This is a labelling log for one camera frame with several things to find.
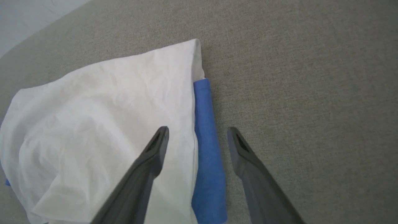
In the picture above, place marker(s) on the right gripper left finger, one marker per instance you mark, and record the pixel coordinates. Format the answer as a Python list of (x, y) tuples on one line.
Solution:
[(136, 186)]

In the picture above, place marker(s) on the blue and white garment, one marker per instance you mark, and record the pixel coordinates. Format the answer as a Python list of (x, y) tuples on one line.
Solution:
[(102, 124)]

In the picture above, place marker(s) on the blue cloth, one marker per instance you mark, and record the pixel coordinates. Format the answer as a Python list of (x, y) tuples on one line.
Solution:
[(295, 77)]

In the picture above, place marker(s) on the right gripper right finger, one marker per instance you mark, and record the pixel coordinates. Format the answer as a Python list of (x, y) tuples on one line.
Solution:
[(264, 193)]

